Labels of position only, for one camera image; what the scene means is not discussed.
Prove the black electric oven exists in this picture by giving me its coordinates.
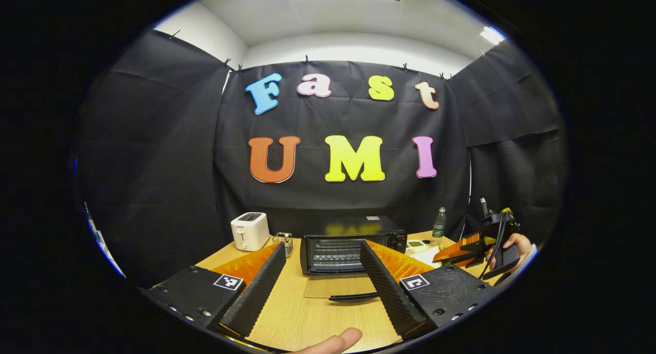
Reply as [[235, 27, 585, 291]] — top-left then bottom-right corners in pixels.
[[300, 216, 408, 303]]

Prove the black cable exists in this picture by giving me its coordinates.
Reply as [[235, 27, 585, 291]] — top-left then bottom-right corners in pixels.
[[478, 211, 509, 280]]

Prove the black backdrop cloth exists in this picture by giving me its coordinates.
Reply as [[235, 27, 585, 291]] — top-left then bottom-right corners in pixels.
[[77, 29, 567, 288]]

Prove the small metal wire rack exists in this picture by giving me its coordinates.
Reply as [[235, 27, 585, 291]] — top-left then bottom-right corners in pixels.
[[272, 232, 294, 257]]

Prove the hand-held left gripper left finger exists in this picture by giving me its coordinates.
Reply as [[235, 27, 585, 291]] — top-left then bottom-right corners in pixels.
[[138, 241, 286, 339]]

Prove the small ceiling light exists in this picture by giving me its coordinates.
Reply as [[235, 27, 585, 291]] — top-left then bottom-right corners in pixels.
[[480, 26, 506, 46]]

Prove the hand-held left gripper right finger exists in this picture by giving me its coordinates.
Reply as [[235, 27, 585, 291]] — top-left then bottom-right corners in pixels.
[[359, 240, 498, 341]]

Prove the clear water bottle green label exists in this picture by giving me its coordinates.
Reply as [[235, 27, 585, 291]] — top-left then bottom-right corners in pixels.
[[432, 206, 447, 247]]

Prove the white toaster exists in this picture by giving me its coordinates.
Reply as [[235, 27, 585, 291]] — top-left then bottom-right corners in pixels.
[[230, 212, 271, 252]]

